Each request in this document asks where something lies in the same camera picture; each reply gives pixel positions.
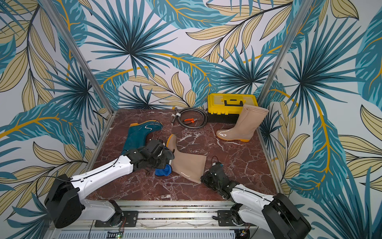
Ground blue grey cloth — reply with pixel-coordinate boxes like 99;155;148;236
155;164;172;177

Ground teal rubber boot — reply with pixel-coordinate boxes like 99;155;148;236
121;120;163;155

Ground beige boot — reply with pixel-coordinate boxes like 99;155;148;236
166;134;207;184
216;105;269;142

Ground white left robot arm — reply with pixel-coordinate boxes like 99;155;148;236
44;140;175;229

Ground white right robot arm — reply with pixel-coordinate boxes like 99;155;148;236
201;162;312;239

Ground yellow black toolbox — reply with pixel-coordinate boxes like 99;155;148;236
207;93;258;123

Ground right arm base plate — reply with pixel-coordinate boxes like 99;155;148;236
216;210;257;227

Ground red handled pliers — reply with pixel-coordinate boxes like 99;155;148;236
183;118;200;125

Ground coiled black cable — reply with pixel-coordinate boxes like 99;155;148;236
171;107;209;129

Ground aluminium front rail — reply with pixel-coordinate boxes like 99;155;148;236
44;200;308;239

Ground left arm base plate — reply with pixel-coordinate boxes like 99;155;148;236
95;211;138;228

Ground left aluminium frame post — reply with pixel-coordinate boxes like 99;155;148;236
41;0;114;115

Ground aluminium frame post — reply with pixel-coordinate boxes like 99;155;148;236
41;0;114;115
258;0;313;106

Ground right aluminium frame post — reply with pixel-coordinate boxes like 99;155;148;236
258;0;313;106

